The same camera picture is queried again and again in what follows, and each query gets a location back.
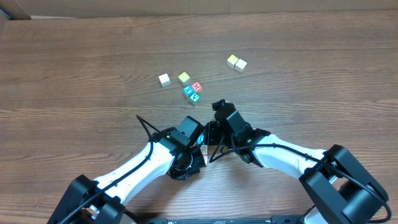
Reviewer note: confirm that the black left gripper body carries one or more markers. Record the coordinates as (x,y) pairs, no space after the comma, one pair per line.
(199,157)

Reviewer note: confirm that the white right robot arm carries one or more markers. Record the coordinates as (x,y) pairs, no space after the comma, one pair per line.
(341,189)

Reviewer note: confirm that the plain cream wooden block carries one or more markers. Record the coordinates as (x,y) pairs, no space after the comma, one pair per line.
(204,150)

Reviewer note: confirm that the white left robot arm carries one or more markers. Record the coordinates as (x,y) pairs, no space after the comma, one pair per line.
(104,199)

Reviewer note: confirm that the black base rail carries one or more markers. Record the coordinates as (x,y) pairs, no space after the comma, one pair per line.
(217,220)

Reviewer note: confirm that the red Y wooden block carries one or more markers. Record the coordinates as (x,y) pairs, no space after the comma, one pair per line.
(205,157)

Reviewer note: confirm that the yellow ring wooden block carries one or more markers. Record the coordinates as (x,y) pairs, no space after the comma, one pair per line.
(240,65)

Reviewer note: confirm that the blue X wooden block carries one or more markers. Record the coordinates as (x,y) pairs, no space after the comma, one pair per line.
(188,90)

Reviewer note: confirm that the green V wooden block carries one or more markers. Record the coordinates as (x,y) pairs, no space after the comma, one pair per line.
(194,98)

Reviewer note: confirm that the white picture wooden block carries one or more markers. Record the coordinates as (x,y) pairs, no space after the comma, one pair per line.
(164,79)

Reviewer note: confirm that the yellow top wooden block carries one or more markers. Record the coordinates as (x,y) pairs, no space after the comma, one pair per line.
(231,61)

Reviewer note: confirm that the blue D wooden block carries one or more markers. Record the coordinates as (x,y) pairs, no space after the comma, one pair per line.
(200,139)

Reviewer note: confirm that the red M wooden block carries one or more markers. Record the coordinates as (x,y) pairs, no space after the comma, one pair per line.
(197,87)

